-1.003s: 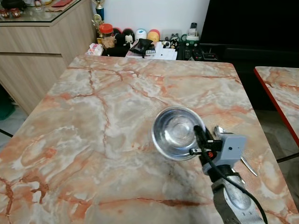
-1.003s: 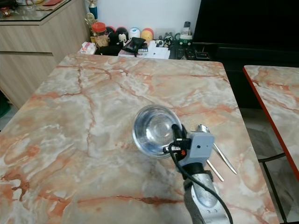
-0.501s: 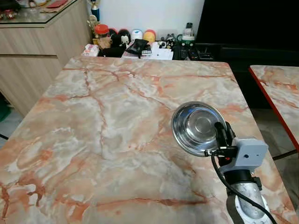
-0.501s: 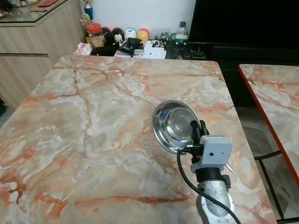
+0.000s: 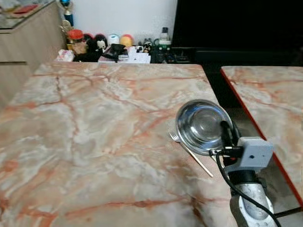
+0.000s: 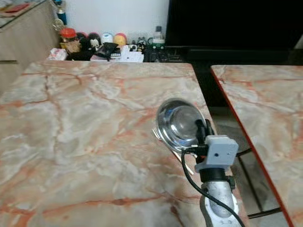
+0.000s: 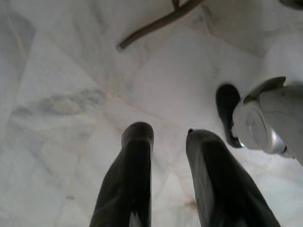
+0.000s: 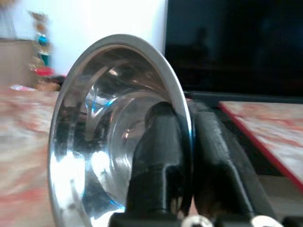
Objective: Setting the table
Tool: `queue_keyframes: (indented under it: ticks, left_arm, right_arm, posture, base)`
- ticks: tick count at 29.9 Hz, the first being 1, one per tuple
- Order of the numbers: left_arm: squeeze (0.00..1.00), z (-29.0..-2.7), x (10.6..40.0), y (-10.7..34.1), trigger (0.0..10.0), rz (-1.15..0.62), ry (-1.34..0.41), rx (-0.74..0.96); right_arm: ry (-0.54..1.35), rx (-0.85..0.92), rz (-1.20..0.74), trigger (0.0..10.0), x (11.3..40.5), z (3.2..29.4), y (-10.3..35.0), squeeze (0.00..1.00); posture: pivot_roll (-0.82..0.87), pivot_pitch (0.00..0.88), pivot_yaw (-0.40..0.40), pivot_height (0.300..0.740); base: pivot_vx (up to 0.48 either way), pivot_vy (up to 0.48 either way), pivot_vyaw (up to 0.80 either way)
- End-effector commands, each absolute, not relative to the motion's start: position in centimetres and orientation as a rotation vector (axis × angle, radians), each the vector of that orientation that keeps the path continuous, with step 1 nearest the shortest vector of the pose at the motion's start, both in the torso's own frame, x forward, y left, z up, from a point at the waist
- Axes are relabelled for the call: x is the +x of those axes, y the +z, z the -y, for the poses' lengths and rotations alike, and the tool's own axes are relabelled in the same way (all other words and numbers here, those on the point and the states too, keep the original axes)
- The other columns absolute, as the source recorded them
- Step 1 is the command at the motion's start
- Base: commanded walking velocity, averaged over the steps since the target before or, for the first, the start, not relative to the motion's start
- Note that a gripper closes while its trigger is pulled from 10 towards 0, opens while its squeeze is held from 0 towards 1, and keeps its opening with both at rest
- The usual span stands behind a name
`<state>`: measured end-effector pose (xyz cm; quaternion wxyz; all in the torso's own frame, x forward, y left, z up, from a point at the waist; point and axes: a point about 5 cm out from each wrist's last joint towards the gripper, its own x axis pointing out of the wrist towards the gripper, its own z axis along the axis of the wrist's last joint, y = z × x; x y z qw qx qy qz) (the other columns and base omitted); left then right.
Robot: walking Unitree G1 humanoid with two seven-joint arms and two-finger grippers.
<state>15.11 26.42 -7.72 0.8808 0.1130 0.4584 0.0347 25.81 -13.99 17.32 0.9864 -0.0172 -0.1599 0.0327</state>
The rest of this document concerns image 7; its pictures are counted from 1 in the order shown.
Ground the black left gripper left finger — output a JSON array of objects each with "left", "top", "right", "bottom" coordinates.
[{"left": 89, "top": 122, "right": 155, "bottom": 227}]

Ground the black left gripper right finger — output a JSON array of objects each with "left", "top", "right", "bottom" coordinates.
[{"left": 186, "top": 128, "right": 282, "bottom": 227}]

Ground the brown metal chair leg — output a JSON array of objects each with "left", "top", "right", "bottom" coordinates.
[{"left": 116, "top": 0, "right": 205, "bottom": 52}]

